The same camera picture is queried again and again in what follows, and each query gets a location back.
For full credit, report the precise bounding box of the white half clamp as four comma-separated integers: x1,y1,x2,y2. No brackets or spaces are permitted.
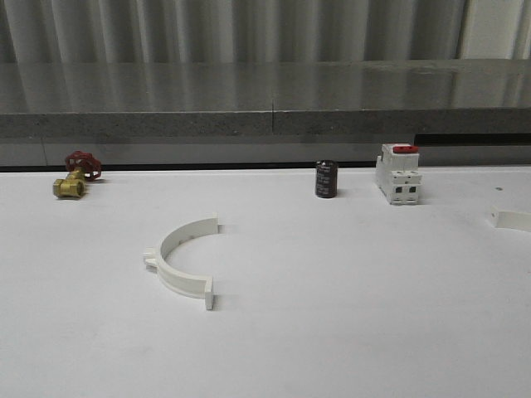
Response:
144,214,219,310
490,206,531,232

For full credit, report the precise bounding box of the black cylindrical capacitor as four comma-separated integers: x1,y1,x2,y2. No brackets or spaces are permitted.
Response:
314,160,339,198

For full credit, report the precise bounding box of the brass valve red handwheel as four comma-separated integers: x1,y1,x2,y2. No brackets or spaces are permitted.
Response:
52,151,102,198

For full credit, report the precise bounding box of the grey stone counter ledge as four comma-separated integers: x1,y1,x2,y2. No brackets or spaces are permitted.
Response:
1,60,530,169

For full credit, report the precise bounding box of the white pleated curtain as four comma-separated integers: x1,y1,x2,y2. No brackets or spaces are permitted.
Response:
1,1,530,63

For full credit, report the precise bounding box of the white circuit breaker red switch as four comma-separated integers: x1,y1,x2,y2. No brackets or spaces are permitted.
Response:
376,143,422,205

